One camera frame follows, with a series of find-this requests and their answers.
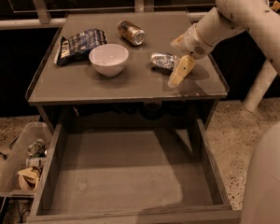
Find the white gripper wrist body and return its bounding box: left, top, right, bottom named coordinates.
left=181, top=23, right=214, bottom=60

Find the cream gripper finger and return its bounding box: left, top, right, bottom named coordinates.
left=168, top=55, right=195, bottom=89
left=171, top=35, right=185, bottom=51

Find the crushed silver-blue redbull can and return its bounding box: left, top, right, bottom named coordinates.
left=150, top=52, right=179, bottom=72

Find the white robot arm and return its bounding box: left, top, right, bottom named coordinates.
left=171, top=0, right=280, bottom=224

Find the brown soda can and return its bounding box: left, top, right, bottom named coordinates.
left=118, top=21, right=145, bottom=46

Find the open grey top drawer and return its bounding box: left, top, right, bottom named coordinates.
left=27, top=109, right=241, bottom=224

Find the green can in bin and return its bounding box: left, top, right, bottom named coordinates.
left=27, top=139, right=45, bottom=157

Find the white can in bin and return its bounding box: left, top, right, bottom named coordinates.
left=26, top=157, right=46, bottom=168

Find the metal railing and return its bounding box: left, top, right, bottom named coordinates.
left=0, top=0, right=280, bottom=32

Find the white ceramic bowl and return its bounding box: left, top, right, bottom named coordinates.
left=89, top=44, right=129, bottom=77

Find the grey cabinet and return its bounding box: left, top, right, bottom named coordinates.
left=26, top=12, right=229, bottom=129

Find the blue chip bag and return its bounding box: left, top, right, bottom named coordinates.
left=54, top=29, right=107, bottom=67

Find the yellow crumpled wrapper in bin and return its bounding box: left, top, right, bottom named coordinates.
left=18, top=166, right=41, bottom=191

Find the clear plastic bin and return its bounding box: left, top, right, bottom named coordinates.
left=0, top=122, right=52, bottom=198

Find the black cable on floor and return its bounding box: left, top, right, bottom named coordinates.
left=0, top=135, right=20, bottom=161

